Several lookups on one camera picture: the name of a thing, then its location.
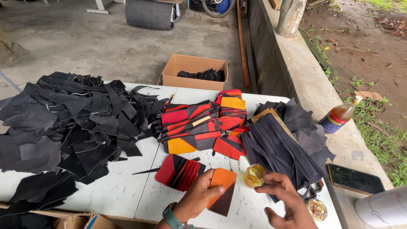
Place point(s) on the blue barrel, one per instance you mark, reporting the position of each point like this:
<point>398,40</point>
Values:
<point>223,5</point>

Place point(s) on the roll of grey felt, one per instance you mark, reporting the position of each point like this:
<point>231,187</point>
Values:
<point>148,14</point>

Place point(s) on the person's left hand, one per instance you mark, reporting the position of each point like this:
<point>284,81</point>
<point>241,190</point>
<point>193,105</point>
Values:
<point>194,195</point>

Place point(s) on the grey tree trunk post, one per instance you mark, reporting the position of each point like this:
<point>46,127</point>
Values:
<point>290,17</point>

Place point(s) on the black smartphone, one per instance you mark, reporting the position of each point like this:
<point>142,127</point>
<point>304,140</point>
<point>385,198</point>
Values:
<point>356,179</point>

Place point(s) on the orange and brown leather piece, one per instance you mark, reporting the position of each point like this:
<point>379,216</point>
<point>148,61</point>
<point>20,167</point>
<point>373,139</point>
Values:
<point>224,190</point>

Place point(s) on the stack of red orange leather pieces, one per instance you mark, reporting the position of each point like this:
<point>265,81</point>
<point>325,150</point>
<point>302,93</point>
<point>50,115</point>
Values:
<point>232,109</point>

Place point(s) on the orange pipe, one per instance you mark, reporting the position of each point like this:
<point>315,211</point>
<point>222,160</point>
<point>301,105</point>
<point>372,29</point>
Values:
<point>243,54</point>

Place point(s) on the wooden ruler board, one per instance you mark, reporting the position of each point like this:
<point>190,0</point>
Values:
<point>266,114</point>

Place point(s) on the white plastic container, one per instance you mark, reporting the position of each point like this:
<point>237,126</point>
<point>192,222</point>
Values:
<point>384,208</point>

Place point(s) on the round tin lid with glue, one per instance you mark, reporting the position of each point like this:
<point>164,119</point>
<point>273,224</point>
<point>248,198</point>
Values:
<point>317,210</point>

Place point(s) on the glass jar of yellow glue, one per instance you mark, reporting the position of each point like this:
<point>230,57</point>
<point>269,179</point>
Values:
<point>253,175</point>

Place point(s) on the black leather pieces in carton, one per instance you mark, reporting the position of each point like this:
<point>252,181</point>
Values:
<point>203,75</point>

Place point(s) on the red leather piece with black stripe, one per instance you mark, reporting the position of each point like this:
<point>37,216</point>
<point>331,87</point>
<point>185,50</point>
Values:
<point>229,146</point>

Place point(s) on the person's right hand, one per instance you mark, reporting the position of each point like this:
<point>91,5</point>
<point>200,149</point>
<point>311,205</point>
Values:
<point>295,206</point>

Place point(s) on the flat cardboard scrap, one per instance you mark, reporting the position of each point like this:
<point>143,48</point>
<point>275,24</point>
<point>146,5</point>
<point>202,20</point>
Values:
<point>368,95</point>

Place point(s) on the torn cardboard box with blue edge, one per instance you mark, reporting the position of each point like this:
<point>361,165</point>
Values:
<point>92,221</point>

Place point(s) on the dark metal bar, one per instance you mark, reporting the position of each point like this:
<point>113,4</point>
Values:
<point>251,68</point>

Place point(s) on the stack of red black leather panels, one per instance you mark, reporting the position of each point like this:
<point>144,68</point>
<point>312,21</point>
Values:
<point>190,127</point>

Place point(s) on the plastic bottle of amber liquid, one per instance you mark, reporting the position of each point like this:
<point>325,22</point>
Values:
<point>338,116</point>

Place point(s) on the teal wrist watch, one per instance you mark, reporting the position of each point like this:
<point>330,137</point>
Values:
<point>171,218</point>

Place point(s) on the white metal table leg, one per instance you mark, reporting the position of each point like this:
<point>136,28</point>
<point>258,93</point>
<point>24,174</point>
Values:
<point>99,7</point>

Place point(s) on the bicycle wheel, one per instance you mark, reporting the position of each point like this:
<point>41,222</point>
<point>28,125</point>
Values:
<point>219,11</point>

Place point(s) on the thin black leather strip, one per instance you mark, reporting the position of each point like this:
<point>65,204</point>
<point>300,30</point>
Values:
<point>146,171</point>

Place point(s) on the open cardboard box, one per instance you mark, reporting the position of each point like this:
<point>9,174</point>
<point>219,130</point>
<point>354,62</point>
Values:
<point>187,68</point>

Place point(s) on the pile of dark grey leather sheets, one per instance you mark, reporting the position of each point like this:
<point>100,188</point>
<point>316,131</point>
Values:
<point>305,127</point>

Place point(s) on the bundle of black leather strips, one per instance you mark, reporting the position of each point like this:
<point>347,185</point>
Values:
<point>279,152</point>

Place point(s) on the pile of black leather scraps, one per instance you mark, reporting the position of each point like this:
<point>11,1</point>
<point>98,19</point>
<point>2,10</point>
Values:
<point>70,124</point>

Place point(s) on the fanned red and black leather pieces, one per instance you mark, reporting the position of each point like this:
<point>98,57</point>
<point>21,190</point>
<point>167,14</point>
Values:
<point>179,171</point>

